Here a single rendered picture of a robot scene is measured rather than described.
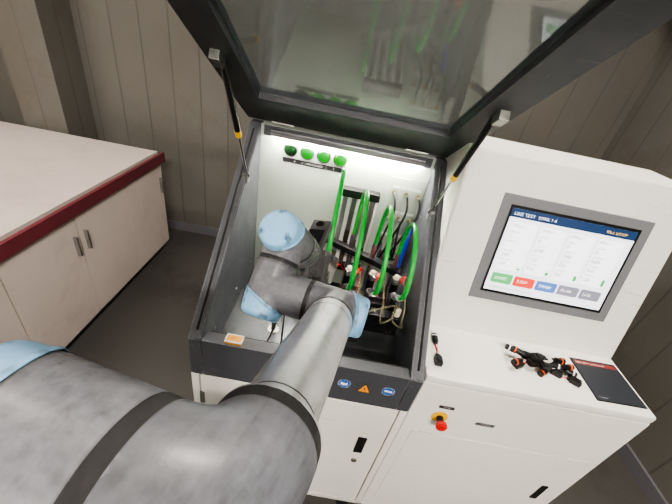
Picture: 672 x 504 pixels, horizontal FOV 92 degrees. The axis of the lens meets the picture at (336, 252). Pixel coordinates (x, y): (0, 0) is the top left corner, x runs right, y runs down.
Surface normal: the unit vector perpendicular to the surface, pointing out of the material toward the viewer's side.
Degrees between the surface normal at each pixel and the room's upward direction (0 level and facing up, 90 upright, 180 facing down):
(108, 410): 15
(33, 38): 90
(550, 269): 76
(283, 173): 90
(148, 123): 90
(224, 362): 90
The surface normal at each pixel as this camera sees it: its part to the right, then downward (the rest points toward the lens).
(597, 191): -0.04, 0.33
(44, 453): 0.10, -0.67
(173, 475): 0.47, -0.67
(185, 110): -0.06, 0.54
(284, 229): -0.22, -0.29
